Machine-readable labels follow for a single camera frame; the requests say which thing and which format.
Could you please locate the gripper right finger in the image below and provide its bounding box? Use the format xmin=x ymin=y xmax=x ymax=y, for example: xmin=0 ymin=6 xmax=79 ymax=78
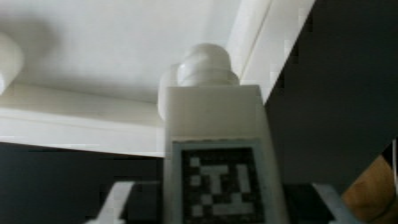
xmin=314 ymin=183 xmax=351 ymax=224

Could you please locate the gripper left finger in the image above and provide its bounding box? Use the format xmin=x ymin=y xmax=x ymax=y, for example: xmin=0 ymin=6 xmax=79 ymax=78
xmin=86 ymin=181 xmax=136 ymax=224

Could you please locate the white table leg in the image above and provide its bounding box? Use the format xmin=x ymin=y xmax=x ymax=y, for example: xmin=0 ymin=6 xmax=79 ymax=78
xmin=159 ymin=44 xmax=290 ymax=224

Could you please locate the white square tabletop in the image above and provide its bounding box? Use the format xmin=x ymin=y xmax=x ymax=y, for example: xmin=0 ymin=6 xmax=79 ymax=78
xmin=0 ymin=0 xmax=317 ymax=156

